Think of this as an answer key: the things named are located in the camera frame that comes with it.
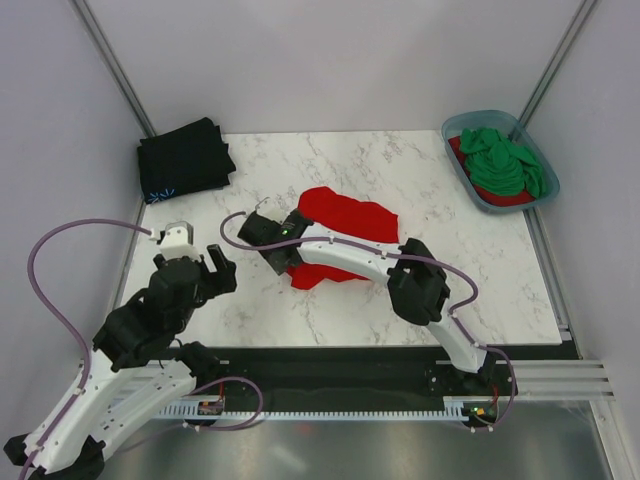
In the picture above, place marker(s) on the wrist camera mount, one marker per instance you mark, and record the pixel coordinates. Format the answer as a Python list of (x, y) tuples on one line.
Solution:
[(175, 241), (270, 209)]

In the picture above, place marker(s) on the aluminium frame post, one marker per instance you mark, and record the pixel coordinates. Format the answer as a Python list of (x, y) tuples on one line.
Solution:
[(98, 37), (574, 29)]

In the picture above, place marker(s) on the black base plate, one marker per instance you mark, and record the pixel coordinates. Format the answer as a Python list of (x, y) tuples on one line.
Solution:
[(312, 379)]

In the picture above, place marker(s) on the blue plastic basin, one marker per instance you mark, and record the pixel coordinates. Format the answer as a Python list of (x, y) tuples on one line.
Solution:
[(510, 127)]

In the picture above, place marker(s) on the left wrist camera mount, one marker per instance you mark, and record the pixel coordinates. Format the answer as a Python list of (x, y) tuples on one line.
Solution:
[(175, 241)]

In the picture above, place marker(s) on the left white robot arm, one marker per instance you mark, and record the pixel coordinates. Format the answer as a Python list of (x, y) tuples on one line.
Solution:
[(86, 427)]

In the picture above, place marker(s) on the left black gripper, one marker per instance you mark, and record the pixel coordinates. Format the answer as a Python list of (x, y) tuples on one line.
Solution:
[(223, 280)]

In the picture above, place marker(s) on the right aluminium frame post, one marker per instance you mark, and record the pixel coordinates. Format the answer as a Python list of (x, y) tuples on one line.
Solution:
[(574, 29)]

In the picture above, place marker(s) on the red t shirt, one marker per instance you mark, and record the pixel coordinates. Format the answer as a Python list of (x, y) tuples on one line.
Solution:
[(524, 197), (362, 219)]

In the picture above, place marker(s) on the red t shirt in basin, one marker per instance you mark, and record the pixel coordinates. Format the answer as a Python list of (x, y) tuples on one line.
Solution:
[(524, 197)]

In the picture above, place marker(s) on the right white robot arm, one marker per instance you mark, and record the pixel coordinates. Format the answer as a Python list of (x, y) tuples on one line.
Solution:
[(423, 291)]

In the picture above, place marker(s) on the green t shirt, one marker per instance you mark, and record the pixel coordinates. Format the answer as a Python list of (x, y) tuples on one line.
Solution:
[(500, 166)]

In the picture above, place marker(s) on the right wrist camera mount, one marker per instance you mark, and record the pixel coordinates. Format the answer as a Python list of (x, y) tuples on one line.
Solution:
[(270, 209)]

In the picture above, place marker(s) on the aluminium rail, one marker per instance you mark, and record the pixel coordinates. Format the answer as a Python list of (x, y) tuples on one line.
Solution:
[(562, 380)]

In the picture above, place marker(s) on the folded black t shirt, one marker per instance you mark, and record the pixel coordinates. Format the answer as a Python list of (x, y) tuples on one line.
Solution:
[(187, 160)]

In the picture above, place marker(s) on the white slotted cable duct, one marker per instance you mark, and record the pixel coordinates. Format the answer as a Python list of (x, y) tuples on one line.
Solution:
[(452, 410)]

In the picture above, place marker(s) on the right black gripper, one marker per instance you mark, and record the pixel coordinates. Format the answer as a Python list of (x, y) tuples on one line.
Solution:
[(298, 214)]

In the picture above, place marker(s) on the left aluminium frame post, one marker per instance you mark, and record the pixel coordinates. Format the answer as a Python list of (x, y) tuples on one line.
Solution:
[(98, 37)]

